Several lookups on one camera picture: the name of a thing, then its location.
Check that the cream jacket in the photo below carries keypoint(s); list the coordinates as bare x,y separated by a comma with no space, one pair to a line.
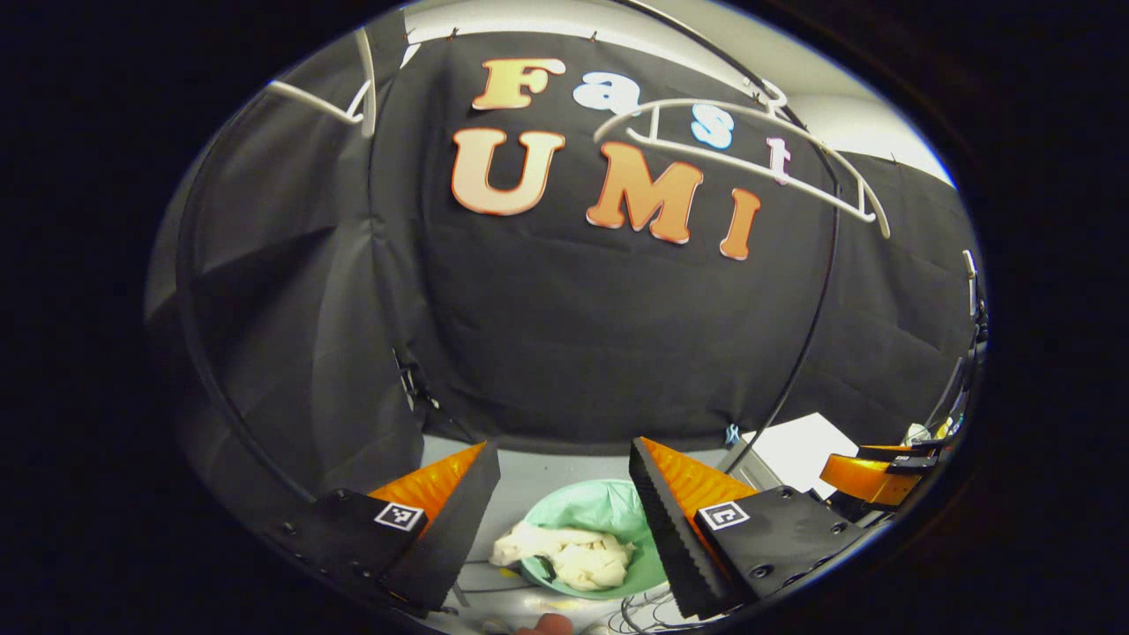
582,556

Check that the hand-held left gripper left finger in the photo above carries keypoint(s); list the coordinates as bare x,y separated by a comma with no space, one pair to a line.
459,529

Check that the green laundry hamper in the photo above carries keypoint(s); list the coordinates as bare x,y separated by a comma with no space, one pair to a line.
591,507

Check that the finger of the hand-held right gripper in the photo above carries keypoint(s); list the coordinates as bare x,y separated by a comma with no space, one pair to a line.
864,476

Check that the black backdrop cloth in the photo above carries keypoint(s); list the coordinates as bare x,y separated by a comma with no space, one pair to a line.
573,335

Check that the black clothes rack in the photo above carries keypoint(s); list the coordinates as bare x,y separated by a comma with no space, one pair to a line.
183,282

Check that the small blue clip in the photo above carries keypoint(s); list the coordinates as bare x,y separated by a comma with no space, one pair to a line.
732,433

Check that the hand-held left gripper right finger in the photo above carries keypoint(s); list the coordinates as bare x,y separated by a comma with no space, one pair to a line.
675,547

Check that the white plastic hanger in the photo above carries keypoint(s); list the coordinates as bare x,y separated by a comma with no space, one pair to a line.
368,88

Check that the metal backdrop stand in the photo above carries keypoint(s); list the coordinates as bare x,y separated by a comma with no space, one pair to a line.
410,384

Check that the white hanger with crossbar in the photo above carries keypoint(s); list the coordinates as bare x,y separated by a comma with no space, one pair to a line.
880,220

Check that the white panel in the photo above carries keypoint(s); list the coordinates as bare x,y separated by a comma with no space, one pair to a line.
798,450

